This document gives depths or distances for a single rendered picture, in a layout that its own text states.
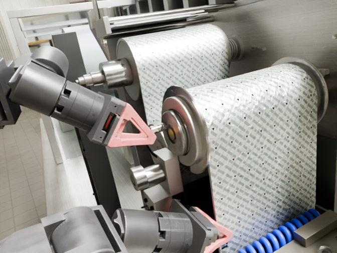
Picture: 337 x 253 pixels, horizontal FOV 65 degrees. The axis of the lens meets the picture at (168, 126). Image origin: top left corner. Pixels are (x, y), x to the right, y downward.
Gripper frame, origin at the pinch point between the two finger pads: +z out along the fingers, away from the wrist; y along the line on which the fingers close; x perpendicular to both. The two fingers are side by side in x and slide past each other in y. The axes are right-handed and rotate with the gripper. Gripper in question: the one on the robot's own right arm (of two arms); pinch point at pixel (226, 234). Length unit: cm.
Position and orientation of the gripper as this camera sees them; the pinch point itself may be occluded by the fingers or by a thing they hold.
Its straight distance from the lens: 48.9
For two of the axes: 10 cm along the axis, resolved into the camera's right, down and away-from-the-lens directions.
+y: 4.4, 2.2, -8.7
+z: 8.5, 2.2, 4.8
